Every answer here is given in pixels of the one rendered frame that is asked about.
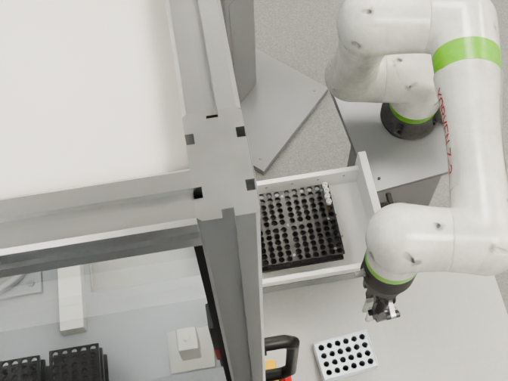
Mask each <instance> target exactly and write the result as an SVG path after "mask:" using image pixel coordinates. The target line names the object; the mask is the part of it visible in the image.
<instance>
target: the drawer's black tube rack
mask: <svg viewBox="0 0 508 381"><path fill-rule="evenodd" d="M316 187H319V190H315V188H316ZM308 188H311V191H307V189H308ZM300 190H304V192H303V193H300V192H299V191H300ZM322 190H323V189H321V185H320V184H319V185H314V186H309V187H300V188H295V189H290V190H281V191H276V192H271V193H266V194H259V196H263V197H264V198H263V199H262V200H260V203H261V218H260V224H261V247H262V273H265V272H269V271H278V270H283V269H288V268H296V267H301V266H306V265H314V264H319V263H324V262H333V261H338V260H343V259H344V257H343V254H342V255H336V247H335V245H334V242H333V235H332V232H331V229H330V223H329V219H330V218H328V216H327V210H326V206H325V203H324V197H323V194H322ZM292 191H296V194H292ZM285 192H288V193H289V194H288V195H285V194H284V193H285ZM275 194H279V196H278V197H276V196H275ZM267 195H271V198H267Z"/></svg>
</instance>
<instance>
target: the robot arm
mask: <svg viewBox="0 0 508 381"><path fill-rule="evenodd" d="M336 26H337V31H338V35H339V45H338V48H337V50H336V53H335V54H334V55H333V56H332V57H331V58H330V59H329V61H328V62H327V65H326V68H325V72H324V78H325V82H326V85H327V88H328V89H329V91H330V92H331V94H332V95H333V96H335V97H336V98H338V99H340V100H341V101H346V102H362V103H383V104H382V107H381V111H380V115H381V120H382V122H383V125H384V126H385V128H386V129H387V130H388V131H389V132H390V133H391V134H393V135H394V136H396V137H398V138H401V139H404V140H417V139H421V138H424V137H426V136H427V135H429V134H430V133H431V132H432V131H433V129H434V128H435V126H436V124H437V122H440V123H441V124H443V127H444V136H445V143H446V149H447V156H448V176H449V195H450V198H451V207H450V208H445V207H435V206H422V205H416V204H409V203H393V204H389V205H387V206H384V207H383V208H381V209H380V210H378V211H377V212H376V213H375V214H374V215H373V217H372V218H371V220H370V221H369V223H368V225H367V230H366V234H365V240H366V245H367V249H366V252H365V255H364V259H363V262H362V263H361V268H360V269H361V270H360V271H356V272H354V275H355V277H360V276H362V277H363V278H364V279H363V287H364V288H365V289H366V288H367V291H366V293H365V295H366V301H365V303H364V306H363V308H362V312H363V313H364V312H367V314H366V317H365V321H372V320H375V321H376V322H377V323H378V322H381V321H386V320H391V319H394V318H399V317H400V316H401V315H400V312H399V310H397V308H396V307H394V304H395V302H396V296H398V295H399V294H400V293H403V292H404V291H405V290H407V289H408V288H409V287H410V285H411V284H412V283H413V281H414V278H415V277H416V275H417V272H454V273H462V274H474V275H480V276H493V275H497V274H501V273H503V272H505V271H506V270H508V171H507V165H506V154H505V146H504V137H503V69H501V52H500V33H499V26H498V19H497V12H496V9H495V7H494V5H493V3H492V2H491V0H345V1H344V2H343V3H342V6H341V8H340V9H339V13H338V16H337V21H336Z"/></svg>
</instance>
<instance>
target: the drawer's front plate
mask: <svg viewBox="0 0 508 381"><path fill-rule="evenodd" d="M355 165H356V166H358V168H359V170H358V177H357V181H356V182H357V184H358V190H359V192H360V195H361V201H362V204H363V207H364V212H365V215H366V219H367V223H369V221H370V220H371V218H372V217H373V215H374V214H375V213H376V212H377V211H378V210H380V209H381V206H380V204H379V198H378V196H377V192H376V188H375V184H374V181H373V176H372V174H371V170H370V166H369V162H368V159H367V154H366V152H365V151H362V152H358V154H357V158H356V162H355Z"/></svg>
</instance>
